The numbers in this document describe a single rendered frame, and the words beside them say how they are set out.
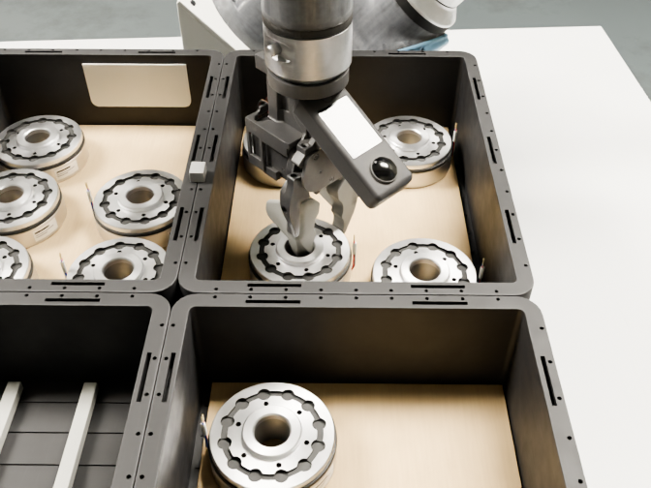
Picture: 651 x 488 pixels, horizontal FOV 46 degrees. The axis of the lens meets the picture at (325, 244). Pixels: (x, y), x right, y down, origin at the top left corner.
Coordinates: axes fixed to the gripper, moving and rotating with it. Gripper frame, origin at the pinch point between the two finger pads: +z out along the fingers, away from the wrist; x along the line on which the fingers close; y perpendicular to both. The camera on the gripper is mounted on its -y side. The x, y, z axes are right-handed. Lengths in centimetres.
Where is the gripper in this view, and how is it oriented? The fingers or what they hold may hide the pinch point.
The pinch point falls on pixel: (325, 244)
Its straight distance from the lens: 78.5
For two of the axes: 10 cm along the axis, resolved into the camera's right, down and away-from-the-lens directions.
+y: -6.9, -4.9, 5.2
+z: 0.0, 7.2, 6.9
